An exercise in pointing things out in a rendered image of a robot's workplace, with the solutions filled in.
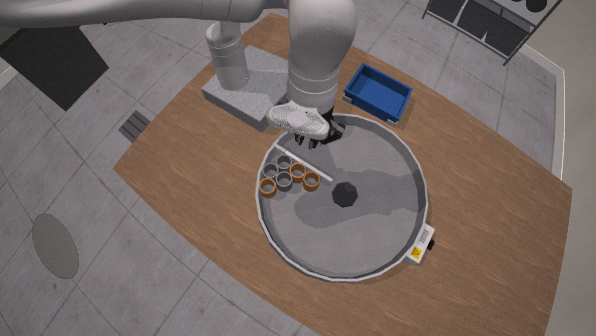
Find grey round turntable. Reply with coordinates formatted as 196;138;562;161
255;113;435;283

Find grey metal ring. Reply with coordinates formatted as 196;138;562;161
276;171;292;192
276;154;292;173
262;163;279;182

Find bronze bushing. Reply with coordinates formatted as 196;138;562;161
289;163;306;184
303;171;320;192
259;178;277;198

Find blue open crate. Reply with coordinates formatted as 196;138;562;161
343;63;412;127

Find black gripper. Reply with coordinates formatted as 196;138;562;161
294;105;346;150

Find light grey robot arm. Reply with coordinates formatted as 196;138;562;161
0;0;357;140

